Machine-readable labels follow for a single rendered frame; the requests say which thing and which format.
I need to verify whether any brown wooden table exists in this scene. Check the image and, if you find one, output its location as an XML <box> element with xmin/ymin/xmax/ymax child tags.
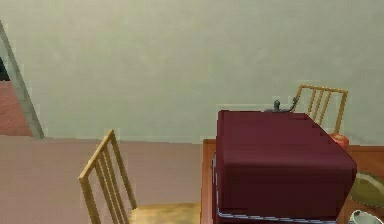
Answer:
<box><xmin>200</xmin><ymin>138</ymin><xmax>384</xmax><ymax>224</ymax></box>

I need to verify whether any dark red box appliance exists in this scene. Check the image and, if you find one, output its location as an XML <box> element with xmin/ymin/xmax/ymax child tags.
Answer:
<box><xmin>211</xmin><ymin>109</ymin><xmax>358</xmax><ymax>224</ymax></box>

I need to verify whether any light wooden slatted chair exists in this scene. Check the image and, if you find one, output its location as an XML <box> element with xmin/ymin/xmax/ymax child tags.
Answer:
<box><xmin>78</xmin><ymin>129</ymin><xmax>202</xmax><ymax>224</ymax></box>
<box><xmin>291</xmin><ymin>83</ymin><xmax>349</xmax><ymax>135</ymax></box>

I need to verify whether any red apple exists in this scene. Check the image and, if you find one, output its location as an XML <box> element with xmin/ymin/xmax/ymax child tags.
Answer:
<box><xmin>328</xmin><ymin>132</ymin><xmax>350</xmax><ymax>151</ymax></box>

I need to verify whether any olive green plate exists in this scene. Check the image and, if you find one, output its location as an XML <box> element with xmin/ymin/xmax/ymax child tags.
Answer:
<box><xmin>349</xmin><ymin>170</ymin><xmax>384</xmax><ymax>209</ymax></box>

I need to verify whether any white round cup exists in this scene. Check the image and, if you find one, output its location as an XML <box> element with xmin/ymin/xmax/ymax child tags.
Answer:
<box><xmin>349</xmin><ymin>209</ymin><xmax>384</xmax><ymax>224</ymax></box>

